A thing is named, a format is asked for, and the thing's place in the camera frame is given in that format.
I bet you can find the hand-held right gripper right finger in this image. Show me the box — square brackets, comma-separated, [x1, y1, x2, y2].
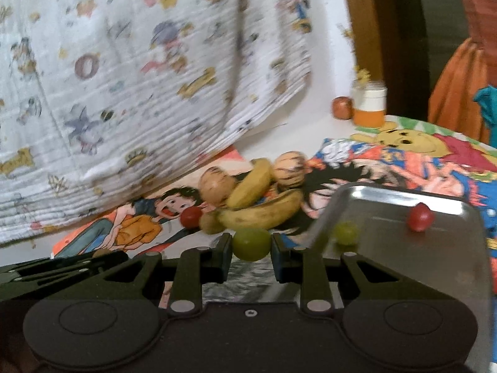
[271, 232, 451, 315]

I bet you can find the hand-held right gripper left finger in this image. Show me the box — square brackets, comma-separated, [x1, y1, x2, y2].
[102, 232, 234, 315]

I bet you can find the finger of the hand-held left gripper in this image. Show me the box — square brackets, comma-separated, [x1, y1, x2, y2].
[0, 251, 130, 301]

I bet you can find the green grape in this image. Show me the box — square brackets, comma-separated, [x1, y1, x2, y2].
[232, 227, 271, 262]
[333, 221, 360, 246]

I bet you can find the small olive green fruit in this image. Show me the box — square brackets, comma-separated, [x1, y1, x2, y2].
[199, 210, 224, 235]

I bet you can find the brown-spotted yellow banana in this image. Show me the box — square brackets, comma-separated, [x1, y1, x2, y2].
[215, 188, 303, 231]

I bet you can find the red cherry tomato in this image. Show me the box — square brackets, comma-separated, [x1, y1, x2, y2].
[406, 203, 433, 233]
[180, 207, 203, 228]

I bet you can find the metal tray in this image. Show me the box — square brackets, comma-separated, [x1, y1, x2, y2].
[202, 182, 493, 373]

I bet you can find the cartoon boy drawing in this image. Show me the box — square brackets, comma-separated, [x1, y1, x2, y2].
[52, 145, 311, 307]

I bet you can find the spiky hair cartoon drawing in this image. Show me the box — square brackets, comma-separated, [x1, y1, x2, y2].
[272, 138, 497, 296]

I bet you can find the red apple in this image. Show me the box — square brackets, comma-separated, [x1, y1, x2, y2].
[331, 96, 355, 119]

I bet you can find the white and orange jar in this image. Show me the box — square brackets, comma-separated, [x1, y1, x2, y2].
[351, 81, 388, 127]

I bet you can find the white printed blanket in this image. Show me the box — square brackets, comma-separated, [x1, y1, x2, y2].
[0, 0, 315, 245]

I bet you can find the yellow flower sprig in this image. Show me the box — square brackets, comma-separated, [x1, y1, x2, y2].
[338, 23, 375, 86]

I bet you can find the orange cloth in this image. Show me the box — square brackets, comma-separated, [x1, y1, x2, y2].
[427, 0, 497, 144]

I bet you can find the teal cloth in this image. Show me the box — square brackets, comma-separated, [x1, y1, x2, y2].
[473, 85, 497, 144]

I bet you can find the wooden post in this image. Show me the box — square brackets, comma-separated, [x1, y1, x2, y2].
[341, 0, 393, 105]

